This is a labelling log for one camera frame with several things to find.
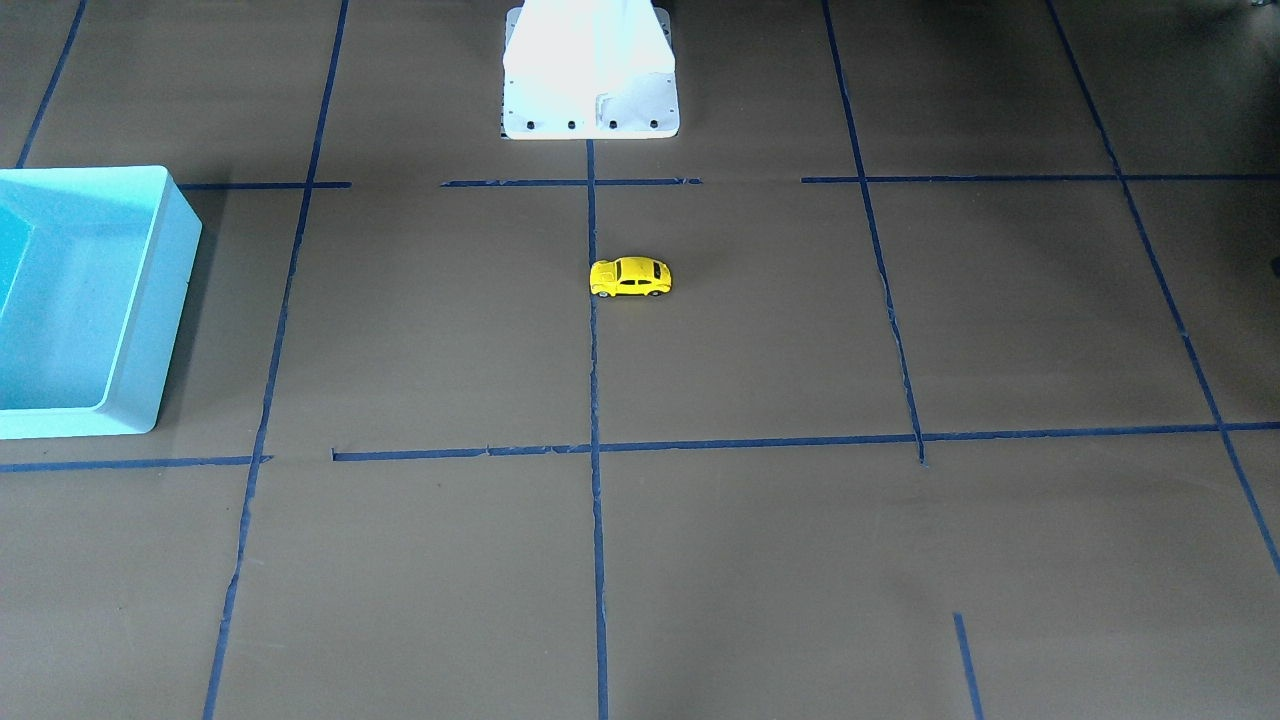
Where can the yellow beetle toy car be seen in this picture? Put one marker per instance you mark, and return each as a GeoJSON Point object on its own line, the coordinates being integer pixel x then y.
{"type": "Point", "coordinates": [630, 276]}

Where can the light blue plastic bin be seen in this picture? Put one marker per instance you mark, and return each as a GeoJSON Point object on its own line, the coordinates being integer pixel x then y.
{"type": "Point", "coordinates": [95, 268]}

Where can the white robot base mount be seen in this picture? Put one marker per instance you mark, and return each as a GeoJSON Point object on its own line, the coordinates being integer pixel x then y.
{"type": "Point", "coordinates": [585, 70]}

